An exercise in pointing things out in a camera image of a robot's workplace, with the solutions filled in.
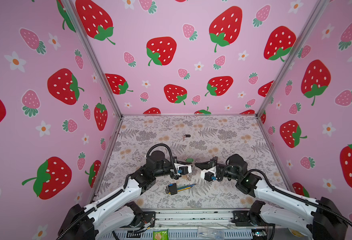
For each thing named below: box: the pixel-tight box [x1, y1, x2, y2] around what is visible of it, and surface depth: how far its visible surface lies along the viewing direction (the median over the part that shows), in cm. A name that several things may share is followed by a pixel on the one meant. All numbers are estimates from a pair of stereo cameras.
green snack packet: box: [152, 229, 169, 240], surface depth 70 cm
